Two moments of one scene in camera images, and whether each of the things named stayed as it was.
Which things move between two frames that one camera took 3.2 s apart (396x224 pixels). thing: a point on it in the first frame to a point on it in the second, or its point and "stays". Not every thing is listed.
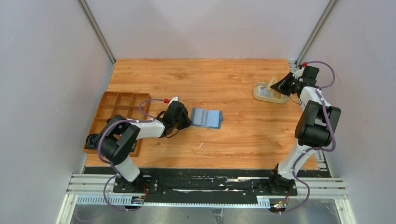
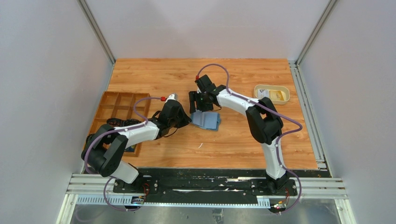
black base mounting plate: x=211 y=182 stays
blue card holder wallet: x=207 y=117 stays
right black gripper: x=285 y=85 to x=201 y=101
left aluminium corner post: x=85 y=8 stays
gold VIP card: x=274 y=80 to x=276 y=95
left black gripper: x=184 y=120 stays
